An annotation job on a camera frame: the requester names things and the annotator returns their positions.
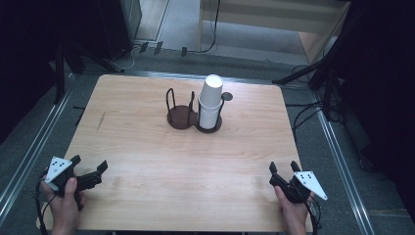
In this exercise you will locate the black metal stand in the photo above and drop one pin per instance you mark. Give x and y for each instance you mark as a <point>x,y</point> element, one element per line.
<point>313,73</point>
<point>60,71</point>

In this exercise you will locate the metal floor rail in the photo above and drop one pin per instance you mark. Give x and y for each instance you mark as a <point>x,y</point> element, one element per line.
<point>342,169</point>
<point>36,150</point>

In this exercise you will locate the light wooden furniture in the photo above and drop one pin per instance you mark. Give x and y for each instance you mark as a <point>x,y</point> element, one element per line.
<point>274,16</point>

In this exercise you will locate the person's left hand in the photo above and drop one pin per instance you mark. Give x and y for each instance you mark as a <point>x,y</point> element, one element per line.
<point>65,209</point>

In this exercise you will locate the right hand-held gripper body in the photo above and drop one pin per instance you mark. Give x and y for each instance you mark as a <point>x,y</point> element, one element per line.
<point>298,189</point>

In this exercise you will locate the black cabinet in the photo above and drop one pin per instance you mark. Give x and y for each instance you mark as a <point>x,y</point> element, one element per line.
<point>119,27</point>

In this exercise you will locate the white paper cup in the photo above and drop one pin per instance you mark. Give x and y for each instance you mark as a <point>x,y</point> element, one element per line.
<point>208,117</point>
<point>211,91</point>

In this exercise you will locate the dark wooden cup holder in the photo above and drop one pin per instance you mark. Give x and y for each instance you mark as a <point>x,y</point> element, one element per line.
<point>181,117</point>

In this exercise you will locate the person's right hand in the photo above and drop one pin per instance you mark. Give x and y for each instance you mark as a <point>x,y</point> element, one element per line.
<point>293,215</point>

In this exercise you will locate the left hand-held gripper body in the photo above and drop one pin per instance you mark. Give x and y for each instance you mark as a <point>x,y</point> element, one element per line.
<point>60,178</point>

